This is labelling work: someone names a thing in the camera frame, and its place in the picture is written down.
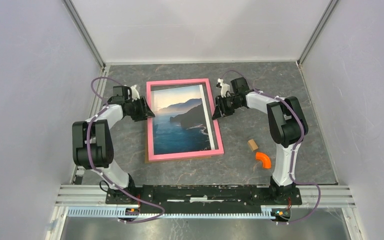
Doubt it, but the slotted aluminium cable duct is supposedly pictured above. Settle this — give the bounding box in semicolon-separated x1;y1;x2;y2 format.
66;206;274;220

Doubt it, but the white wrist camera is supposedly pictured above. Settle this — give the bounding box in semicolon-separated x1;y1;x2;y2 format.
130;84;141;101
216;78;231;98

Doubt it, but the pink wooden photo frame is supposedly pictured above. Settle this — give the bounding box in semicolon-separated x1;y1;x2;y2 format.
146;78;225;161

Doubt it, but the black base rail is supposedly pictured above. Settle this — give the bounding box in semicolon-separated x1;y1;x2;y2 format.
105;184;303;215

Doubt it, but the small wooden block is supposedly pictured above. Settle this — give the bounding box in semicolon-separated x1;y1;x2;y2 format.
247;139;259;152

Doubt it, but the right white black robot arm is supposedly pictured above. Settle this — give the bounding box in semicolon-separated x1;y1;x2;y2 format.
212;77;308;204

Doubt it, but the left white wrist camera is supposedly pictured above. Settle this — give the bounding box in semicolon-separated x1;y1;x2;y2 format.
130;84;141;101

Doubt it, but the orange curved pipe piece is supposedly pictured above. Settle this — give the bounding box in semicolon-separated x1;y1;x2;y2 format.
255;151;272;169

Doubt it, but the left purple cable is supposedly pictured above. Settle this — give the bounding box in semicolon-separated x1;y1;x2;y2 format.
85;76;166;225

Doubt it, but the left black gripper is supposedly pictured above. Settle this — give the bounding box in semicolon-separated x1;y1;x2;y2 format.
127;96;156;123

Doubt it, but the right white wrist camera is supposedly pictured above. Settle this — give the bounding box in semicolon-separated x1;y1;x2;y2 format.
216;78;231;98

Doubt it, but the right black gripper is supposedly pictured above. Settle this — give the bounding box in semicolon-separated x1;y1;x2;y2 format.
211;94;242;120

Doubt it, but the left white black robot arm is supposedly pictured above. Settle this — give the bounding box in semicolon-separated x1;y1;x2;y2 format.
72;85;155;204

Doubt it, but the seascape photo print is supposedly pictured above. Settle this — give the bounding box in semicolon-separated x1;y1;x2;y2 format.
150;84;218;156

